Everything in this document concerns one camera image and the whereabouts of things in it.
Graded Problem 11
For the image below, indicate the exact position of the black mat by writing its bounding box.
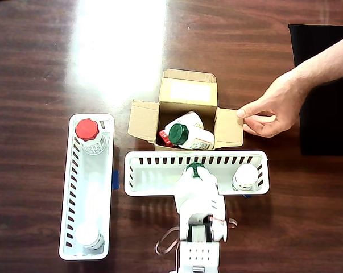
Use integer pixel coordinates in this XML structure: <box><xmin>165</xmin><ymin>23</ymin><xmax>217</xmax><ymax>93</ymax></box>
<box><xmin>288</xmin><ymin>24</ymin><xmax>343</xmax><ymax>156</ymax></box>

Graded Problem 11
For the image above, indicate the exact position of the labelled cardboard box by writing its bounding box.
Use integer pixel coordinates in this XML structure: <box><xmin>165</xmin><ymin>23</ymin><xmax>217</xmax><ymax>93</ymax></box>
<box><xmin>127</xmin><ymin>68</ymin><xmax>245</xmax><ymax>151</ymax></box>

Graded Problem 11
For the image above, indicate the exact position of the green-capped bottle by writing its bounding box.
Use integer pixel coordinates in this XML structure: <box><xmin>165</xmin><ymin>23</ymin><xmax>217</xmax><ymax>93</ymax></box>
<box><xmin>186</xmin><ymin>161</ymin><xmax>206</xmax><ymax>180</ymax></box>
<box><xmin>168</xmin><ymin>123</ymin><xmax>216</xmax><ymax>151</ymax></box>

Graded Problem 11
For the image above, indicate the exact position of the white plastic basket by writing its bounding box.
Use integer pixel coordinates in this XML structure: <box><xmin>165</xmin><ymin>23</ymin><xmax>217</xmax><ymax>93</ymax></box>
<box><xmin>123</xmin><ymin>150</ymin><xmax>271</xmax><ymax>197</ymax></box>
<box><xmin>59</xmin><ymin>113</ymin><xmax>115</xmax><ymax>261</ymax></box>

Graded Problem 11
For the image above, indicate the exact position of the person's hairy forearm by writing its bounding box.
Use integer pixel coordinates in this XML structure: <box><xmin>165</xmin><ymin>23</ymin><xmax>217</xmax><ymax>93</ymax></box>
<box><xmin>295</xmin><ymin>33</ymin><xmax>343</xmax><ymax>92</ymax></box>

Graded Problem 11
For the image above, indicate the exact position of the red-capped bottle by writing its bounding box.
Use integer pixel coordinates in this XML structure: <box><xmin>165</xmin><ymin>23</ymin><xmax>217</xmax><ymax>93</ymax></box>
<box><xmin>75</xmin><ymin>118</ymin><xmax>108</xmax><ymax>156</ymax></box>
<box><xmin>158</xmin><ymin>110</ymin><xmax>204</xmax><ymax>148</ymax></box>

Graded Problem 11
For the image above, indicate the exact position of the brown looped servo cable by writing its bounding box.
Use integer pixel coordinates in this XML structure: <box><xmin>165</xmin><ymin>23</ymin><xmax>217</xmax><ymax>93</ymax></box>
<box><xmin>155</xmin><ymin>226</ymin><xmax>180</xmax><ymax>273</ymax></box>

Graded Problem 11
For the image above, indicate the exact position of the person's bare hand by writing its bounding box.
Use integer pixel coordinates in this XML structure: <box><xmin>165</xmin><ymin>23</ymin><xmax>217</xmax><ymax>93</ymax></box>
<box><xmin>236</xmin><ymin>68</ymin><xmax>312</xmax><ymax>139</ymax></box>

